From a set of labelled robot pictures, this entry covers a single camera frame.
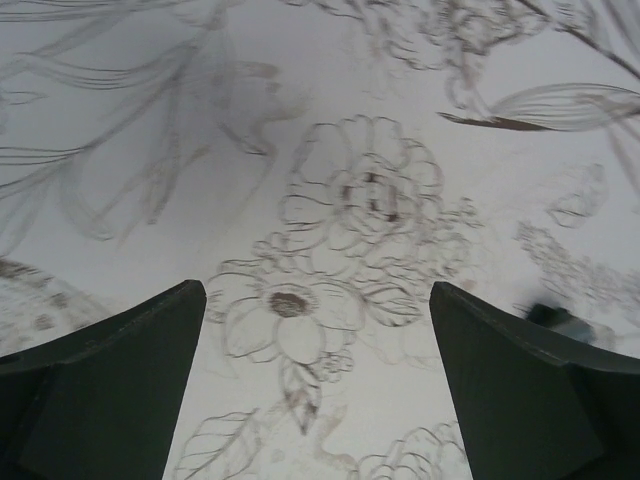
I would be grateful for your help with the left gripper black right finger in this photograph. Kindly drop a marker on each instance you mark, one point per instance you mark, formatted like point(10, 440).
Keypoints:
point(532, 403)

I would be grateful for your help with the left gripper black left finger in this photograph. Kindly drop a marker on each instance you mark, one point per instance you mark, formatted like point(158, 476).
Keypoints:
point(102, 403)

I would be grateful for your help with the black fuse box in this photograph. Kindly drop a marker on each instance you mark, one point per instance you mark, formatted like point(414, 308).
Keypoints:
point(561, 321)

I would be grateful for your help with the floral patterned table mat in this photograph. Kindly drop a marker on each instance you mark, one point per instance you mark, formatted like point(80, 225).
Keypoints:
point(318, 166)

